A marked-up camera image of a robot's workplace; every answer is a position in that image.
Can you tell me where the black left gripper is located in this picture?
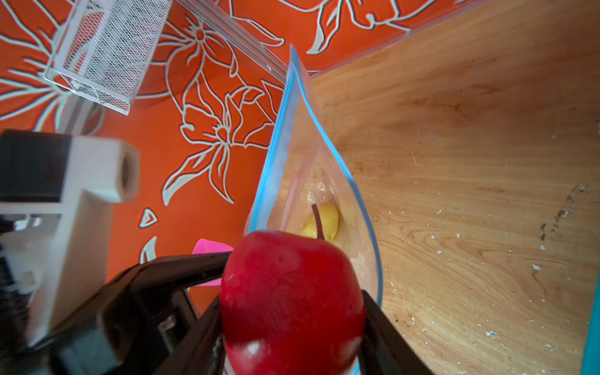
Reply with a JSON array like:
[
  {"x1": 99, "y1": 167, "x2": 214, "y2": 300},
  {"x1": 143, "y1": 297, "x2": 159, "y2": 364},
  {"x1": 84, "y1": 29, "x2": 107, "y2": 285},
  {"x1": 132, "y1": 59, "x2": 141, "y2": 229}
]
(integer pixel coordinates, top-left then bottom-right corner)
[{"x1": 1, "y1": 130, "x2": 229, "y2": 374}]

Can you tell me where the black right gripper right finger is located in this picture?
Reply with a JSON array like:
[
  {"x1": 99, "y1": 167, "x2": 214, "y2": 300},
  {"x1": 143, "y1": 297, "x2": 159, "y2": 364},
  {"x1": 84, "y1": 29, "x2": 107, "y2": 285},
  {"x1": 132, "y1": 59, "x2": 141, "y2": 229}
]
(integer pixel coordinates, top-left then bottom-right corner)
[{"x1": 358, "y1": 290, "x2": 433, "y2": 375}]

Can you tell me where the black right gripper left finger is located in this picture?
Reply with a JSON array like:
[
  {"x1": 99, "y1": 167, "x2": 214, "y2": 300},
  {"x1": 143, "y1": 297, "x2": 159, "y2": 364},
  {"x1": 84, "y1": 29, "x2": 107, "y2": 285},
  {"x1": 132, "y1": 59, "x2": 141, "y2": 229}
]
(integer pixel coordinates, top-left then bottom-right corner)
[{"x1": 153, "y1": 296, "x2": 225, "y2": 375}]

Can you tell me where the dark red apple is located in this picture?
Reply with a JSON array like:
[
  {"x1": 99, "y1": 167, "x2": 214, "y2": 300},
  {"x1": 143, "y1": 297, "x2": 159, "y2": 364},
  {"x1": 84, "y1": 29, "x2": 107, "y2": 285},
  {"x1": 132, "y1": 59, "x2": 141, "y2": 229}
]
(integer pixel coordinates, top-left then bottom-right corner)
[{"x1": 220, "y1": 205, "x2": 367, "y2": 374}]

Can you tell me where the yellow potato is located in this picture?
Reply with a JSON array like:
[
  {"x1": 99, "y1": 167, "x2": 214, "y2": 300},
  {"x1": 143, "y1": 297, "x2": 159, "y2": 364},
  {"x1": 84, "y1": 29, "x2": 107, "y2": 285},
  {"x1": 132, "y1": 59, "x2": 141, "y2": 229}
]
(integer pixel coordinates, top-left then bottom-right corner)
[{"x1": 301, "y1": 202, "x2": 339, "y2": 243}]

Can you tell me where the clear zip top bag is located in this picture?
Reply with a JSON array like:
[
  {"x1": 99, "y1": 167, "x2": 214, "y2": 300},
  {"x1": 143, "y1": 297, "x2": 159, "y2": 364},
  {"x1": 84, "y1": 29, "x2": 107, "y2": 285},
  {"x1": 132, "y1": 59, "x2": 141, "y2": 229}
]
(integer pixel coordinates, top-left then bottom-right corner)
[{"x1": 245, "y1": 50, "x2": 384, "y2": 306}]

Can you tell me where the pink plastic goblet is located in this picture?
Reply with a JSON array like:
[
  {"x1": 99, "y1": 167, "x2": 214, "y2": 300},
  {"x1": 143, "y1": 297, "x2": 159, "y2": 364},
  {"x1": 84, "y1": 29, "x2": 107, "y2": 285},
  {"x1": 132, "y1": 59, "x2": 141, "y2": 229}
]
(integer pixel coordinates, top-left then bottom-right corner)
[{"x1": 192, "y1": 239, "x2": 234, "y2": 287}]

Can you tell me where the teal plastic basket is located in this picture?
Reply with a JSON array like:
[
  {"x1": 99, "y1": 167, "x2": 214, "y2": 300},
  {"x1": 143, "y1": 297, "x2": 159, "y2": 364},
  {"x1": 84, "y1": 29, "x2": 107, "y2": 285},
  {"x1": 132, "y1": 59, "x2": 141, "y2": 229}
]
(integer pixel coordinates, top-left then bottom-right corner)
[{"x1": 581, "y1": 281, "x2": 600, "y2": 375}]

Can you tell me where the clear mesh wall bin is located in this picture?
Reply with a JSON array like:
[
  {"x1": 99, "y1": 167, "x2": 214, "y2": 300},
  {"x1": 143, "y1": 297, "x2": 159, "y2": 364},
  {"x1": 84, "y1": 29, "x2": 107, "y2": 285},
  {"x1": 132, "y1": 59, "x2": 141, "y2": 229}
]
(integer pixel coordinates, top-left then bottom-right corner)
[{"x1": 44, "y1": 0, "x2": 172, "y2": 115}]

